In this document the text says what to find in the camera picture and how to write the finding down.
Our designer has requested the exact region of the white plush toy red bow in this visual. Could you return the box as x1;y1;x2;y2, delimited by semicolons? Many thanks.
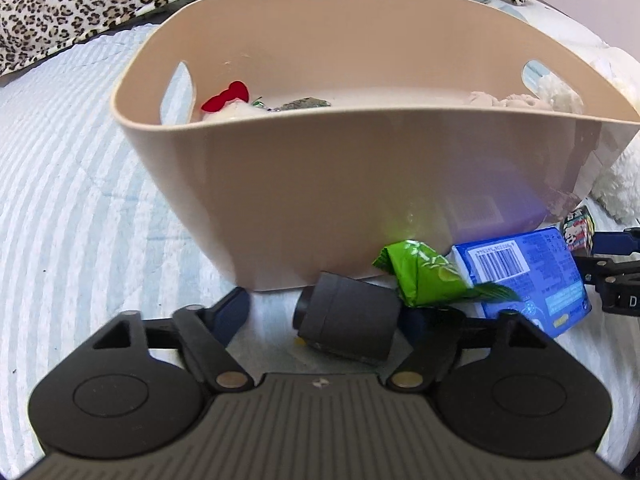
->
200;80;261;122

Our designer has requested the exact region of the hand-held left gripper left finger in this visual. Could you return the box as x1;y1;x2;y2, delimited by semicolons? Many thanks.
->
92;287;254;391

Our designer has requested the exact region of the grey foil packet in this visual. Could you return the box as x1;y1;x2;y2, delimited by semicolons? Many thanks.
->
268;95;332;112

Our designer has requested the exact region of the green snack packet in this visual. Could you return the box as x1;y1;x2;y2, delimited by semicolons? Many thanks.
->
372;239;522;309

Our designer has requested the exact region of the beige plastic basket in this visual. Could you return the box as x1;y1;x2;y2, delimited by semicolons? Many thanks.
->
110;0;640;293

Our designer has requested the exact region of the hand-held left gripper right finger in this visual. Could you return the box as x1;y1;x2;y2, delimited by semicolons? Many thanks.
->
387;304;557;391

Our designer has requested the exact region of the dark grey cylindrical container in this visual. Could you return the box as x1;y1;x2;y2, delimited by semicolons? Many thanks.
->
294;272;402;366

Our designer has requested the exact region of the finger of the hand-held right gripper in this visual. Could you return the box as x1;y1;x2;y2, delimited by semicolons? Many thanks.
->
573;255;640;292
593;228;640;257

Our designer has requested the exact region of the white fluffy cushion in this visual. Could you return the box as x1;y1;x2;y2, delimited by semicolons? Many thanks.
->
536;51;640;224

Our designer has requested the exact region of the blue cookie box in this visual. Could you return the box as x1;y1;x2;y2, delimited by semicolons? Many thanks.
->
452;226;592;339

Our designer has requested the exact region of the beige plush toy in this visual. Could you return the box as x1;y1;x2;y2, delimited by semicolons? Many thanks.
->
468;91;552;111

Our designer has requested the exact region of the small colourful printed cube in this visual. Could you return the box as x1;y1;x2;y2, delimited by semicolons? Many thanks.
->
562;207;597;254

